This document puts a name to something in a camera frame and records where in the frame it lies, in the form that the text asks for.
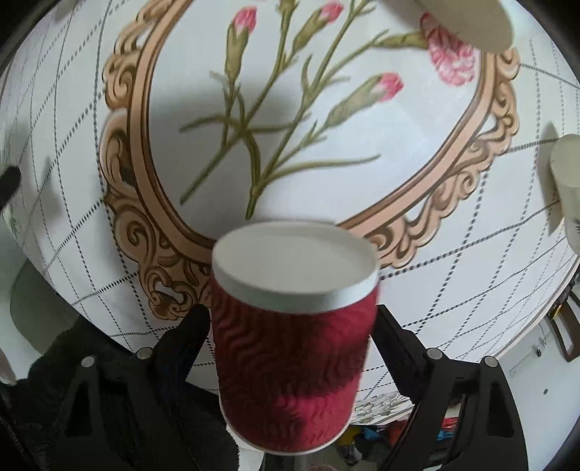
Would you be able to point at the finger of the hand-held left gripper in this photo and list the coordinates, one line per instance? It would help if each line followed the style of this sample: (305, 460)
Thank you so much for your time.
(9, 183)

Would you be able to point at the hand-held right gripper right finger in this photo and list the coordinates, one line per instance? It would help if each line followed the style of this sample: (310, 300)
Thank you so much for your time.
(393, 337)

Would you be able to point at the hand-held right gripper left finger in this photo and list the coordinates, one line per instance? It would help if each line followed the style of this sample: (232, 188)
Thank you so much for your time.
(192, 337)

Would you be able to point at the red ripple paper cup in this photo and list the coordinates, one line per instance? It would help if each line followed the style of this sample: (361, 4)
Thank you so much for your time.
(290, 353)

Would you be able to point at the cream paper cup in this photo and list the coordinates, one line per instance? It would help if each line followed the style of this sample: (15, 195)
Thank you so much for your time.
(568, 181)
(471, 22)

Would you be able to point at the colourful clutter pile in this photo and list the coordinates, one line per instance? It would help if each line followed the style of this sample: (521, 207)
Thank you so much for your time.
(371, 441)

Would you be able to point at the floral printed tablecloth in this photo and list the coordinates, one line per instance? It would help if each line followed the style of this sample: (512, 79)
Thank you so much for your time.
(317, 181)

